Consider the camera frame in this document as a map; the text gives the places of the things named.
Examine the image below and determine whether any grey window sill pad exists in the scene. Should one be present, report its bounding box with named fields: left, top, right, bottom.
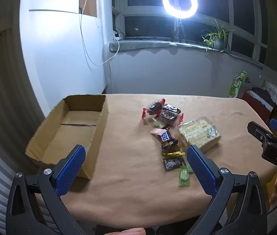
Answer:
left=108, top=39, right=266, bottom=69

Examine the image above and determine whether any large yellow cake packet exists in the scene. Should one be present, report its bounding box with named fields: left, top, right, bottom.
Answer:
left=179, top=116, right=222, bottom=152

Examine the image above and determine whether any lime green stick packet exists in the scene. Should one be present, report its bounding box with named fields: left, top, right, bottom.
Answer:
left=179, top=166, right=191, bottom=187

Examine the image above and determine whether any green printed carton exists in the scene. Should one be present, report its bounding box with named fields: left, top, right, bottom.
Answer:
left=229, top=71, right=248, bottom=98

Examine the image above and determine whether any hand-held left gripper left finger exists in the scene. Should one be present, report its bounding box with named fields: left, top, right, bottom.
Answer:
left=5, top=144, right=86, bottom=235

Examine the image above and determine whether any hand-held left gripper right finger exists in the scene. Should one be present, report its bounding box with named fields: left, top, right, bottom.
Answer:
left=186, top=144, right=268, bottom=235

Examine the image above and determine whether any cardboard box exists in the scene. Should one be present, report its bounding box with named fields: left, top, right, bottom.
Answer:
left=25, top=94, right=109, bottom=180

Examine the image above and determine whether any dark brown candy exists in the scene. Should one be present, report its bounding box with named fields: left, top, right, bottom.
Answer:
left=161, top=139, right=179, bottom=151

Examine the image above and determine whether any white cable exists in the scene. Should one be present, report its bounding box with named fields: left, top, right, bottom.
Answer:
left=80, top=0, right=120, bottom=66

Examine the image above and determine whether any white window frame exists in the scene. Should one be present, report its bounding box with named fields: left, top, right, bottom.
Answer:
left=111, top=0, right=269, bottom=61

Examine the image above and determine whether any ribbed beige panel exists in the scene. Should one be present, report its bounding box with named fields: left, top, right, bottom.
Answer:
left=0, top=29, right=46, bottom=226

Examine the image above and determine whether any dark chocolate bar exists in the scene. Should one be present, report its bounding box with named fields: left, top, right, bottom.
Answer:
left=162, top=103, right=181, bottom=114

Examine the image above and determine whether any black square packet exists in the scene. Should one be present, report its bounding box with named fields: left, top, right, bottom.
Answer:
left=162, top=157, right=185, bottom=171

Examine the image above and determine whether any red box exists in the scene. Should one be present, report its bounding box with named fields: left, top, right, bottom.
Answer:
left=238, top=88, right=275, bottom=121

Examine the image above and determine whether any tan blanket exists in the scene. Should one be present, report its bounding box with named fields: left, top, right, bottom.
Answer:
left=28, top=93, right=277, bottom=228

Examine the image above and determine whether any person's left hand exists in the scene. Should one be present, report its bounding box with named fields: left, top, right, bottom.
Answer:
left=104, top=227, right=147, bottom=235

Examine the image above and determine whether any potted spider plant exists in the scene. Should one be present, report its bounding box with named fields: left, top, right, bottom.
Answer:
left=201, top=20, right=235, bottom=53

